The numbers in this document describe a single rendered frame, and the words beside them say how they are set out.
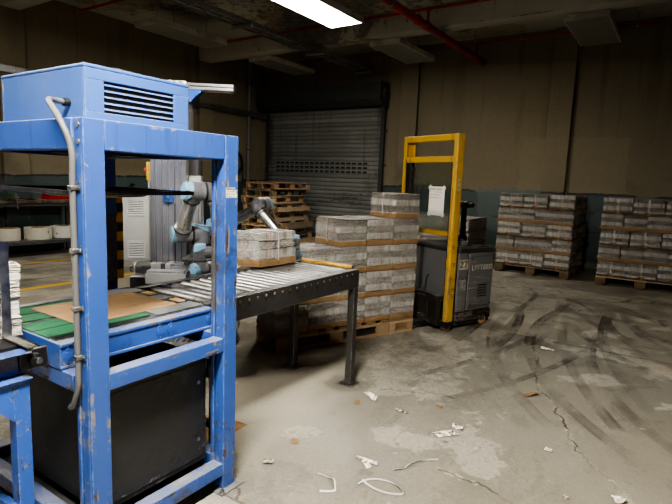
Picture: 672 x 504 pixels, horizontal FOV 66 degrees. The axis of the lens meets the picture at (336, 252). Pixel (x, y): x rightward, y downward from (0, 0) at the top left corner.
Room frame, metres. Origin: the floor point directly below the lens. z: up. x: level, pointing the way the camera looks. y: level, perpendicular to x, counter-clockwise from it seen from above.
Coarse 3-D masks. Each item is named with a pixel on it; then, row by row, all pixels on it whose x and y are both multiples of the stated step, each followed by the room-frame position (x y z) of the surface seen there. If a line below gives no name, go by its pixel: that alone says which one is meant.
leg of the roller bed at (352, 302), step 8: (352, 288) 3.38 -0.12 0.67; (352, 296) 3.37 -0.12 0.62; (352, 304) 3.37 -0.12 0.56; (352, 312) 3.37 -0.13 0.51; (352, 320) 3.37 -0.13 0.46; (352, 328) 3.37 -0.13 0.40; (352, 336) 3.37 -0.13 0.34; (352, 344) 3.37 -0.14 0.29; (352, 352) 3.38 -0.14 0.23; (352, 360) 3.38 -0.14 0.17; (352, 368) 3.38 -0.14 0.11; (352, 376) 3.39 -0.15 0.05
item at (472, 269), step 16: (432, 240) 5.40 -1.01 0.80; (432, 256) 5.14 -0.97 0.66; (464, 256) 4.89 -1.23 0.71; (480, 256) 5.01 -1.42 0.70; (416, 272) 5.32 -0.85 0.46; (432, 272) 5.13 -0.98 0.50; (464, 272) 4.90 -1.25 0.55; (480, 272) 5.02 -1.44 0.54; (432, 288) 5.12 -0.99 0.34; (464, 288) 4.90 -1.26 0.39; (480, 288) 5.03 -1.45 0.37; (464, 304) 4.91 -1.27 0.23; (480, 304) 5.04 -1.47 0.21; (464, 320) 4.91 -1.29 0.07; (480, 320) 5.08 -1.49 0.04
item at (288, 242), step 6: (282, 234) 3.44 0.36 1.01; (288, 234) 3.50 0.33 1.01; (282, 240) 3.45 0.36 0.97; (288, 240) 3.50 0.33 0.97; (294, 240) 3.55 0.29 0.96; (282, 246) 3.44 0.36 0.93; (288, 246) 3.50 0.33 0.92; (294, 246) 3.56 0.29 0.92; (282, 252) 3.45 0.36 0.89; (288, 252) 3.50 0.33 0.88; (294, 252) 3.56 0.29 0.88
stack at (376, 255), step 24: (312, 264) 4.13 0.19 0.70; (360, 264) 4.40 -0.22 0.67; (384, 264) 4.54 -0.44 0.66; (360, 288) 4.40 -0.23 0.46; (384, 288) 4.54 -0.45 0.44; (288, 312) 4.02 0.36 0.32; (312, 312) 4.14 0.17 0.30; (336, 312) 4.27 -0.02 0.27; (360, 312) 4.41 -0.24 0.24; (384, 312) 4.56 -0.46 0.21; (264, 336) 4.13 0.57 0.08; (288, 336) 4.04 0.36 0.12; (312, 336) 4.36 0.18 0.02; (336, 336) 4.27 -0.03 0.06; (360, 336) 4.42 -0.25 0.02
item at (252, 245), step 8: (240, 232) 3.35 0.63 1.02; (248, 232) 3.31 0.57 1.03; (256, 232) 3.29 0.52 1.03; (264, 232) 3.30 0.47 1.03; (272, 232) 3.36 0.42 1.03; (240, 240) 3.35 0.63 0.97; (248, 240) 3.31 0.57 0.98; (256, 240) 3.27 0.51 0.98; (264, 240) 3.31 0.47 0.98; (272, 240) 3.36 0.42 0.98; (240, 248) 3.35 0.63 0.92; (248, 248) 3.31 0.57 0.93; (256, 248) 3.27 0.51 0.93; (264, 248) 3.30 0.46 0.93; (272, 248) 3.36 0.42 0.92; (240, 256) 3.35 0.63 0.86; (248, 256) 3.31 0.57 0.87; (256, 256) 3.27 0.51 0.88; (264, 256) 3.30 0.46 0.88; (272, 256) 3.36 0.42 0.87
